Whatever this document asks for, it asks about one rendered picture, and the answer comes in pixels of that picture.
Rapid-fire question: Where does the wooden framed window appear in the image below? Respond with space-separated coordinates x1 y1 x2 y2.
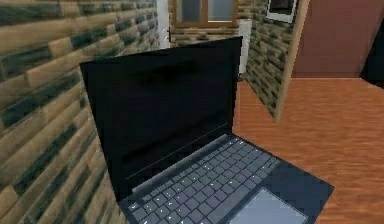
172 0 240 29

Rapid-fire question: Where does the white room door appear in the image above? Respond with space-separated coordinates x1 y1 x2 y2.
156 0 172 50

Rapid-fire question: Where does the black laptop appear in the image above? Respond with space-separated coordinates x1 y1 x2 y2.
79 36 335 224

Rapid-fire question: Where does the black furniture block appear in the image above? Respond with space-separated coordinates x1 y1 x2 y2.
359 18 384 90

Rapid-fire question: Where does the white framed wall picture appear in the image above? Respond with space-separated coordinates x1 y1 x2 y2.
266 0 299 24

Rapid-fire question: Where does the white cabinet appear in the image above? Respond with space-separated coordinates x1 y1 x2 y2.
237 18 253 75

